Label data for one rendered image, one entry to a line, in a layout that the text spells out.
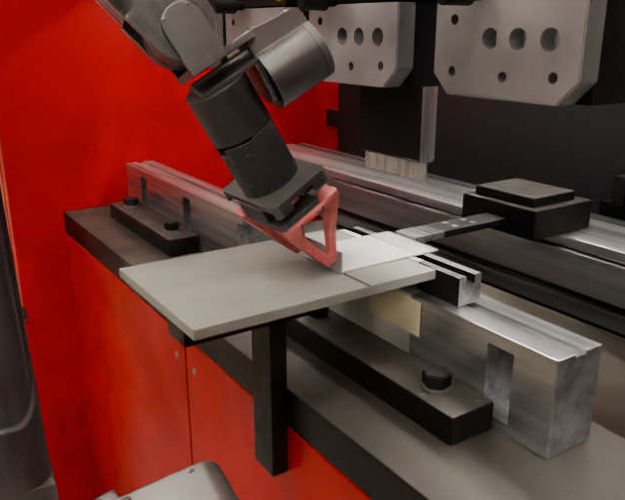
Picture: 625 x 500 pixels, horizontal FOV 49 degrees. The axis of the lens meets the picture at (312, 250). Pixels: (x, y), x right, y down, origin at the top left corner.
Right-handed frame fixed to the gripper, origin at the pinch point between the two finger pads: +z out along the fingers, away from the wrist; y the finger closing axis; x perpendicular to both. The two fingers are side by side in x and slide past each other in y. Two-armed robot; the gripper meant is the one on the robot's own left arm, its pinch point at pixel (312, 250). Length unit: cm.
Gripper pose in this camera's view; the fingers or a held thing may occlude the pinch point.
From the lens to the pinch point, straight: 69.6
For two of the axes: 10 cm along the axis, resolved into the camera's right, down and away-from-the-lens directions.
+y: -5.5, -2.4, 8.0
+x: -7.1, 6.4, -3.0
